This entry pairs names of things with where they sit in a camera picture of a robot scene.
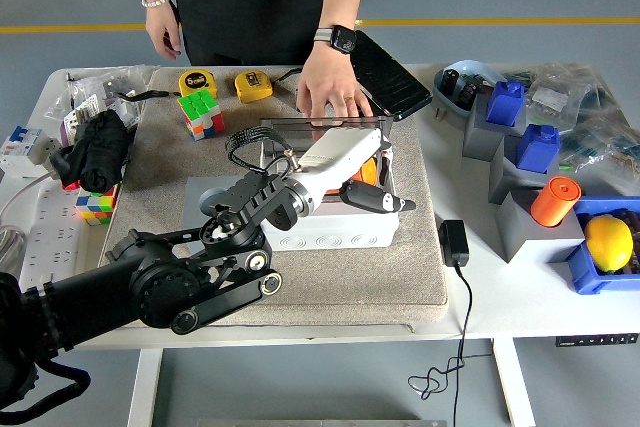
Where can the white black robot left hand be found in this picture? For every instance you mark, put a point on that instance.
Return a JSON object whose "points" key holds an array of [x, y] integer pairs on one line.
{"points": [[340, 152]]}

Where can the person's left hand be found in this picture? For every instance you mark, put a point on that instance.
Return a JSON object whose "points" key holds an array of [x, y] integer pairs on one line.
{"points": [[327, 79]]}

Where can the person's right hand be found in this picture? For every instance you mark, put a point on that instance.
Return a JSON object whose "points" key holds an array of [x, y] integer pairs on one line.
{"points": [[162, 29]]}

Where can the orange battery cylinder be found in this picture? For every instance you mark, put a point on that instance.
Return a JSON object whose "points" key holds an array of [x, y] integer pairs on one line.
{"points": [[369, 174], [555, 202]]}

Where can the white junction box clear lid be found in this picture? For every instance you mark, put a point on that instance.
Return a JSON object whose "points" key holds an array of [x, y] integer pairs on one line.
{"points": [[325, 239]]}

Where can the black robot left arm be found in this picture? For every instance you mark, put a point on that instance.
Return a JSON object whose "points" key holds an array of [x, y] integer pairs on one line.
{"points": [[200, 287]]}

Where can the black smart watch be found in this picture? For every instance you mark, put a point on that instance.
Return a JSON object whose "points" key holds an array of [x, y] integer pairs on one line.
{"points": [[342, 39]]}

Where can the round yellow tape measure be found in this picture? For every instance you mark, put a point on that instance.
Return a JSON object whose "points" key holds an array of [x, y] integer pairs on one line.
{"points": [[195, 81]]}

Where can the black hard case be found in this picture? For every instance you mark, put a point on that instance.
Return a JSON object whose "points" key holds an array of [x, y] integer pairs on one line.
{"points": [[390, 82]]}

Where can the squarish yellow tape measure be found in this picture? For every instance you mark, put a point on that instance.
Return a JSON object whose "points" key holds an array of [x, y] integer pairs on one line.
{"points": [[252, 88]]}

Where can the clear plastic bags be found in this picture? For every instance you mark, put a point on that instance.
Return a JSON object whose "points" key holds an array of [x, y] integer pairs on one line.
{"points": [[90, 87]]}

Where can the green-topped puzzle cube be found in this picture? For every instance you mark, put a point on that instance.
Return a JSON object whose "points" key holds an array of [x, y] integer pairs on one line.
{"points": [[200, 114]]}

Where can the light blue bowl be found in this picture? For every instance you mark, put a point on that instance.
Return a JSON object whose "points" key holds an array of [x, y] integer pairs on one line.
{"points": [[450, 103]]}

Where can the grey-brown mat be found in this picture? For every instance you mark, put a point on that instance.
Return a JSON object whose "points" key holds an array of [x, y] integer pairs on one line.
{"points": [[350, 287]]}

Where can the grey holder block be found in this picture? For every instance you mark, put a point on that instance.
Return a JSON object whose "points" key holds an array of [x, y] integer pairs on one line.
{"points": [[525, 238], [505, 178], [480, 139]]}

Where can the black cloth bundle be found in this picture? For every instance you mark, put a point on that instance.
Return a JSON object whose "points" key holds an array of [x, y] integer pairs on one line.
{"points": [[100, 157]]}

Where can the black power adapter plug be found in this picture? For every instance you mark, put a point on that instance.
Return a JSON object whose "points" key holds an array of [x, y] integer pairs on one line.
{"points": [[454, 242]]}

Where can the grey block with round hole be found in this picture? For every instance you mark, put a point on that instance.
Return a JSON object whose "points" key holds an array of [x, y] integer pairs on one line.
{"points": [[192, 217]]}

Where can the blue plastic block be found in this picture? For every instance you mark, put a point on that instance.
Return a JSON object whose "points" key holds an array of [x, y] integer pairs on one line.
{"points": [[537, 149], [505, 104]]}

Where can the white blue circuit breaker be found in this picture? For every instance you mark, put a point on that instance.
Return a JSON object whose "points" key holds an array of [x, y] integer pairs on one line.
{"points": [[25, 143]]}

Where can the multicolour puzzle cube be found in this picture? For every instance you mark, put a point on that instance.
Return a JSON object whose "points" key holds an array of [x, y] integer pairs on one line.
{"points": [[95, 204]]}

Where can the white power strip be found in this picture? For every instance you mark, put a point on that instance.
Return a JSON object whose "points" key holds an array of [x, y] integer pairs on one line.
{"points": [[50, 238]]}

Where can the clear bags of components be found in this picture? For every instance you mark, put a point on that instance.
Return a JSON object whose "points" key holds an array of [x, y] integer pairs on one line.
{"points": [[600, 137]]}

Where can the blue storage bin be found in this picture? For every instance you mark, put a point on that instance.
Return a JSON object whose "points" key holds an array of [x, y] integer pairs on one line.
{"points": [[585, 278]]}

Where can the yellow lemon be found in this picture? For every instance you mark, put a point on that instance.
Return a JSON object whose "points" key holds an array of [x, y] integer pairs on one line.
{"points": [[609, 243]]}

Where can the white table leg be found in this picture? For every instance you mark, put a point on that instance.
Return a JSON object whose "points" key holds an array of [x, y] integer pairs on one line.
{"points": [[515, 387], [145, 387]]}

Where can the black table control panel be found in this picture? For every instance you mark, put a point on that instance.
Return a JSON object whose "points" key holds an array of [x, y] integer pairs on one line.
{"points": [[595, 340]]}

